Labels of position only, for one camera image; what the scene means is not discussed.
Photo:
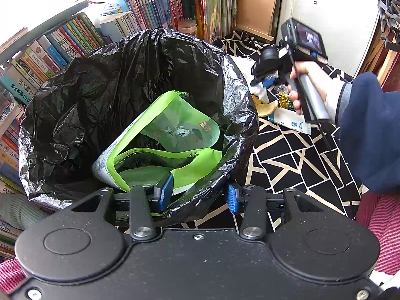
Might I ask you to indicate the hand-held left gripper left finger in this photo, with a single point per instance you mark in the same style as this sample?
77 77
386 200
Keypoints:
164 190

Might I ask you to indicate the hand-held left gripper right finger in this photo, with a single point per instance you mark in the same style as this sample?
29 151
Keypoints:
232 197

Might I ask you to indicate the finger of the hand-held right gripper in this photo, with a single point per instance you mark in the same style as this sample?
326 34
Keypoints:
267 82

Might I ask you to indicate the white tissue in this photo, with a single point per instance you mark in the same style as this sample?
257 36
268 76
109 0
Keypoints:
261 93

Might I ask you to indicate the green snack bag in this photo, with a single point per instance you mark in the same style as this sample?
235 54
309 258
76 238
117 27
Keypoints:
187 165

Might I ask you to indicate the white blue paper bag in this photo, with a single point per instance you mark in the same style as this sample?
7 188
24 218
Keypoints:
290 122

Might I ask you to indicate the black trash bag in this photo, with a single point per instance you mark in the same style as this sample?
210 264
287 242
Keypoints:
93 84

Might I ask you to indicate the person's right forearm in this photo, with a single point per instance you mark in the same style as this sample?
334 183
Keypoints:
368 125

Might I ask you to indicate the person's right hand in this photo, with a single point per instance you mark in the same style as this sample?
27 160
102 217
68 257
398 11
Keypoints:
294 95

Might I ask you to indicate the black white patterned cloth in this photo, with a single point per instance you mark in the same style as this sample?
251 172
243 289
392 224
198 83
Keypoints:
297 162

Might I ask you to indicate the leaning wooden frames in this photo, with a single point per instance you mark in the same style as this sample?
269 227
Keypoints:
379 59

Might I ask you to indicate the grey green cloth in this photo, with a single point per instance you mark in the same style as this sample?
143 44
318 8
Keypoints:
18 211

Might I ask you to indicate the red striped clothing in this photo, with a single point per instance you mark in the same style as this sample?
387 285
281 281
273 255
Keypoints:
381 225

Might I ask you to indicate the row of books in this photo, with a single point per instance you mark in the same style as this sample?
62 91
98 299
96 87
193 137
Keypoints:
47 53

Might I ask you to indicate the grey window frame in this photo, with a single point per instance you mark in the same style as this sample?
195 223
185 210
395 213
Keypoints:
47 22

